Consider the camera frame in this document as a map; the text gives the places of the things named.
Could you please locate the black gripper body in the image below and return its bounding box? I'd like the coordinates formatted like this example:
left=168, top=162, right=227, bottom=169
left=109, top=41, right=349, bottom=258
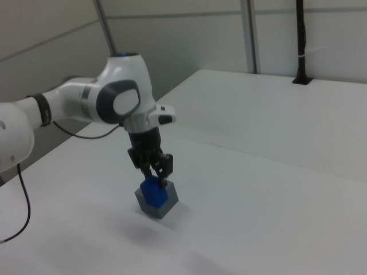
left=127, top=127, right=162, bottom=157

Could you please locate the blue block with knob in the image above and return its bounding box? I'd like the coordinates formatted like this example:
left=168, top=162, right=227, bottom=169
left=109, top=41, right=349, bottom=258
left=140, top=175, right=167, bottom=209

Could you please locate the grey hollow cuboid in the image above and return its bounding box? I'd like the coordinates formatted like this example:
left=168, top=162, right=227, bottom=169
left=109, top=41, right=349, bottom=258
left=134, top=179, right=180, bottom=220

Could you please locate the grey partition frame post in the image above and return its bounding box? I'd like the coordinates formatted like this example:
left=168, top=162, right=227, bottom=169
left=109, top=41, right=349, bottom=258
left=240, top=0, right=262, bottom=74
left=93, top=0, right=118, bottom=56

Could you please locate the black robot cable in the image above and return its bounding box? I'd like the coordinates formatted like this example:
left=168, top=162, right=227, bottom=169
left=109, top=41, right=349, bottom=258
left=0, top=120, right=123, bottom=245

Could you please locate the black camera pole with base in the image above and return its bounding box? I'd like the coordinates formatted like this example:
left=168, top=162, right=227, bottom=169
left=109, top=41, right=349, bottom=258
left=292, top=0, right=313, bottom=85

